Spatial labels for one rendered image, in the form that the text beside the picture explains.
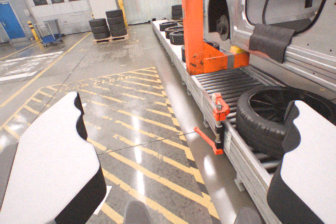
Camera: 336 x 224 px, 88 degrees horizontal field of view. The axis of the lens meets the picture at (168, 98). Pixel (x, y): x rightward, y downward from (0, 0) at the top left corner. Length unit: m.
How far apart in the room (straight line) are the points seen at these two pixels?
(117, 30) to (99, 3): 2.99
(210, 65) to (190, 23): 0.49
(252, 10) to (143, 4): 10.52
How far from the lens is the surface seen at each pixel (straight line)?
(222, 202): 1.48
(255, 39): 1.74
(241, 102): 1.49
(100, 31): 7.70
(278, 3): 2.25
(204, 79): 2.43
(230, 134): 1.36
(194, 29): 1.81
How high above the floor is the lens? 1.29
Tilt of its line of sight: 30 degrees down
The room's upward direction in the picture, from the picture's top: 8 degrees counter-clockwise
